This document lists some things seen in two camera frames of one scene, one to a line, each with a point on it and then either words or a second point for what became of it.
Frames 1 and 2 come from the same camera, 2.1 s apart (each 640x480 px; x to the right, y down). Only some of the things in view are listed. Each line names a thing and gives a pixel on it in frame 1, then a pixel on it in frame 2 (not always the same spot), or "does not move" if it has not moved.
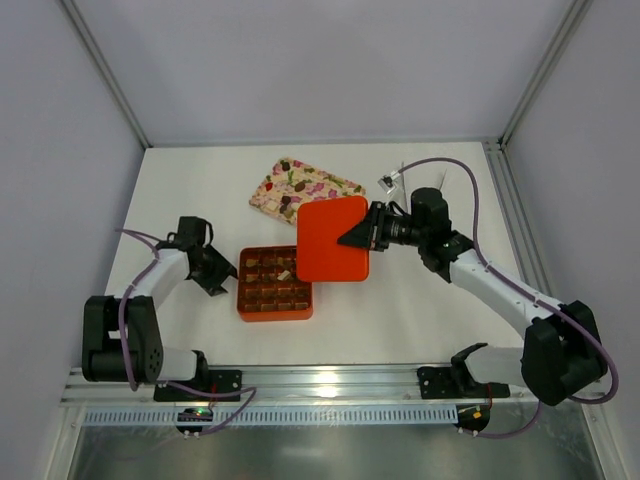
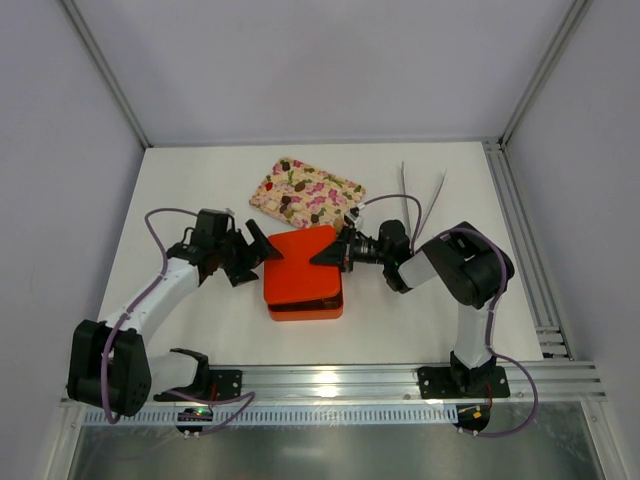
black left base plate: [209, 382] does not move
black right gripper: [377, 227] → [347, 248]
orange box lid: [320, 224] → [294, 277]
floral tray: [289, 180] does not move
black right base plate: [448, 382] does not move
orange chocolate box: [268, 288] → [321, 309]
